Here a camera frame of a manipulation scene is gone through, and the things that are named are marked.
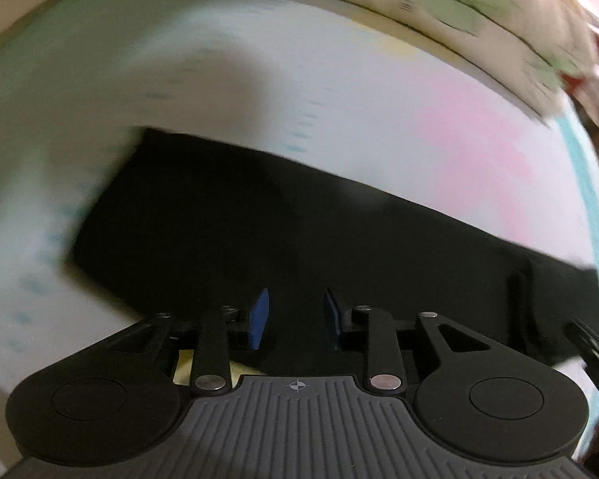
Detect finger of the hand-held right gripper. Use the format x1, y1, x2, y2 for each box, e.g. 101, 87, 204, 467
563, 318, 599, 410

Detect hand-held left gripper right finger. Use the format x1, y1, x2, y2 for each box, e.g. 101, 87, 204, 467
323, 288, 511, 395

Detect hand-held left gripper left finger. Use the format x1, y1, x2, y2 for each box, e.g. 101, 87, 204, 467
107, 288, 271, 395

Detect black pants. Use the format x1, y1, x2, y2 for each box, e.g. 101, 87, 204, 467
72, 127, 599, 365

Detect pastel printed bed sheet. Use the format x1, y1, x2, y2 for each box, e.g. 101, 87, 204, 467
0, 0, 599, 465

